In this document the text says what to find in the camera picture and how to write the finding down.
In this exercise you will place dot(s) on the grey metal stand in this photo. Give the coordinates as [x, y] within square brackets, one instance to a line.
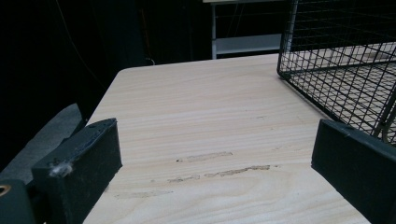
[246, 43]

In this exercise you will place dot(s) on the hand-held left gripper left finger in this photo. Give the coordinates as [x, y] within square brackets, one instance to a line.
[81, 168]

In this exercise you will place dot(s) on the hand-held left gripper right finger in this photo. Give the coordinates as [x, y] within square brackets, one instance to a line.
[358, 161]

